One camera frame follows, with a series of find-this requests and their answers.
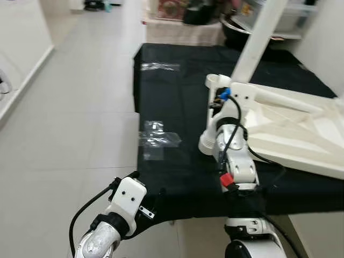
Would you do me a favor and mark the black tablecloth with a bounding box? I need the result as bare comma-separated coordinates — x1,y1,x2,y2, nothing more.
133,43,344,224

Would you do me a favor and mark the clear tape patch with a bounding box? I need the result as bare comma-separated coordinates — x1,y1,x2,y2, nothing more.
139,121,182,161

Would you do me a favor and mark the metal basin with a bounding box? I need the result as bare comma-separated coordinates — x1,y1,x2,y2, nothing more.
220,16,302,50

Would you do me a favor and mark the checked cloth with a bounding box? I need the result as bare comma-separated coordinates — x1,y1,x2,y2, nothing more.
145,19,226,46

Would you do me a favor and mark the white plastic table top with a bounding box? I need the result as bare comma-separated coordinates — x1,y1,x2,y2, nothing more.
206,74,344,181

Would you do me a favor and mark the black bag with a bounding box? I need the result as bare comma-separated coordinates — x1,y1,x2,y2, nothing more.
183,0,218,25

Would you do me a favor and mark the clear box green lid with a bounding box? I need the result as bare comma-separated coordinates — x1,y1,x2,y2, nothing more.
236,0,318,33

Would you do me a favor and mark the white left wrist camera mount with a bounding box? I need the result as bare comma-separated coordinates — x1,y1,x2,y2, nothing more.
110,177,147,232

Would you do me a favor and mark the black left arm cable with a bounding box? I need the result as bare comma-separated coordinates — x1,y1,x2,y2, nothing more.
69,183,116,253

